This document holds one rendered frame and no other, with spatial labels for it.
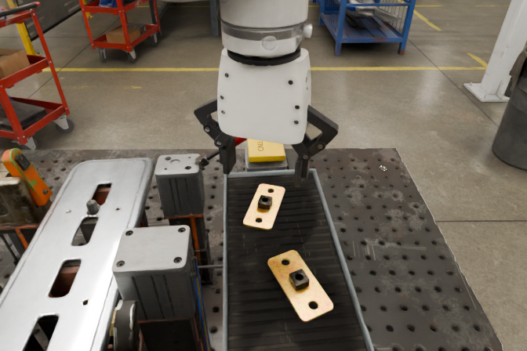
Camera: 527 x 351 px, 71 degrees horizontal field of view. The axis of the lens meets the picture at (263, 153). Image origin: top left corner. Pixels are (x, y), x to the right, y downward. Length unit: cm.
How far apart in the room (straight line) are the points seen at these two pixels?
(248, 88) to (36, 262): 50
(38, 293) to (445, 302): 86
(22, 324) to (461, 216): 217
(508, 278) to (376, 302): 128
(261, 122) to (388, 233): 81
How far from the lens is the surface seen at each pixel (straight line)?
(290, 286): 42
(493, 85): 392
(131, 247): 55
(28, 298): 70
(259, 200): 49
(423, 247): 115
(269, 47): 34
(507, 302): 210
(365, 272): 104
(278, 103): 38
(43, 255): 75
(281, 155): 60
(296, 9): 35
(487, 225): 243
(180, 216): 82
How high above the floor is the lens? 151
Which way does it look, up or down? 35 degrees down
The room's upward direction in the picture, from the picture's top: straight up
